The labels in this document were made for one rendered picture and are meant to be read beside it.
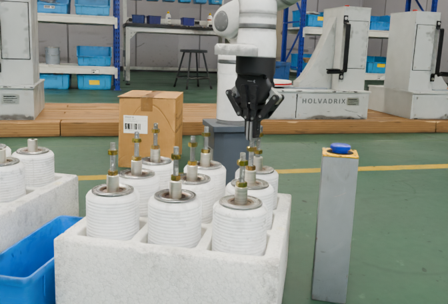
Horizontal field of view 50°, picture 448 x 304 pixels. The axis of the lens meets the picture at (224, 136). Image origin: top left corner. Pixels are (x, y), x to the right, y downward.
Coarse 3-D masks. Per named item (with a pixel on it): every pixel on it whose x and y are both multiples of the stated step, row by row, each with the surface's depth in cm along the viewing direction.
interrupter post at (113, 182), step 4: (108, 176) 86; (112, 176) 86; (116, 176) 86; (108, 180) 86; (112, 180) 86; (116, 180) 86; (108, 184) 86; (112, 184) 86; (116, 184) 86; (108, 188) 86; (112, 188) 86; (116, 188) 86; (112, 192) 86
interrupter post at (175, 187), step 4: (180, 180) 85; (172, 184) 84; (176, 184) 84; (180, 184) 84; (172, 188) 84; (176, 188) 84; (180, 188) 84; (172, 192) 84; (176, 192) 84; (180, 192) 84; (172, 196) 84; (176, 196) 84; (180, 196) 84
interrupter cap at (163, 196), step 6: (156, 192) 86; (162, 192) 86; (168, 192) 87; (186, 192) 87; (192, 192) 87; (156, 198) 83; (162, 198) 83; (168, 198) 84; (180, 198) 84; (186, 198) 83; (192, 198) 83
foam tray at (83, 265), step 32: (288, 224) 104; (64, 256) 83; (96, 256) 81; (128, 256) 80; (160, 256) 79; (192, 256) 78; (224, 256) 78; (256, 256) 78; (64, 288) 84; (96, 288) 82; (128, 288) 81; (160, 288) 80; (192, 288) 79; (224, 288) 78; (256, 288) 77
